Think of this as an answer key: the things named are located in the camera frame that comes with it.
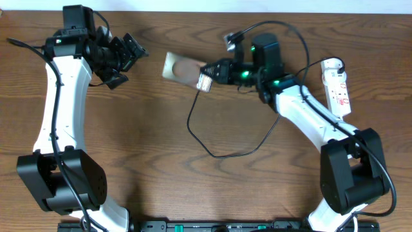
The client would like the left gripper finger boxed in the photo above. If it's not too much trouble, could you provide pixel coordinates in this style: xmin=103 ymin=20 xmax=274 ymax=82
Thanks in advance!
xmin=123 ymin=33 xmax=149 ymax=72
xmin=96 ymin=68 xmax=129 ymax=90

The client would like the Galaxy smartphone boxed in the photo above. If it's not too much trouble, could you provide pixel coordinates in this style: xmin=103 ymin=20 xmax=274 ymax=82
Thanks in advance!
xmin=162 ymin=52 xmax=213 ymax=93

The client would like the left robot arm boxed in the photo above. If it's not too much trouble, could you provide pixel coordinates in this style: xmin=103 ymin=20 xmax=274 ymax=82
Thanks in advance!
xmin=17 ymin=5 xmax=148 ymax=231

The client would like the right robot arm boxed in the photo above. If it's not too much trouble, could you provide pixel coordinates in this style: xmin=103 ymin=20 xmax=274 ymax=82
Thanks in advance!
xmin=200 ymin=33 xmax=395 ymax=231

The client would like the white USB charger plug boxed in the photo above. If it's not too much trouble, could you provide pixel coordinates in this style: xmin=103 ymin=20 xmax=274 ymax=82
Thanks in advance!
xmin=322 ymin=69 xmax=347 ymax=86

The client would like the white power strip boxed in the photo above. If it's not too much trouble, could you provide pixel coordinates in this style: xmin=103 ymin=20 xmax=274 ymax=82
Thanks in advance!
xmin=321 ymin=58 xmax=351 ymax=119

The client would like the black USB charging cable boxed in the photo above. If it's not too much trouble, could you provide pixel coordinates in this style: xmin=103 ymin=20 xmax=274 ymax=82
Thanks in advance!
xmin=187 ymin=57 xmax=346 ymax=159

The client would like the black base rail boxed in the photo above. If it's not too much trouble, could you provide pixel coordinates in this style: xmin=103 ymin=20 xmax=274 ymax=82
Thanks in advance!
xmin=57 ymin=220 xmax=380 ymax=232

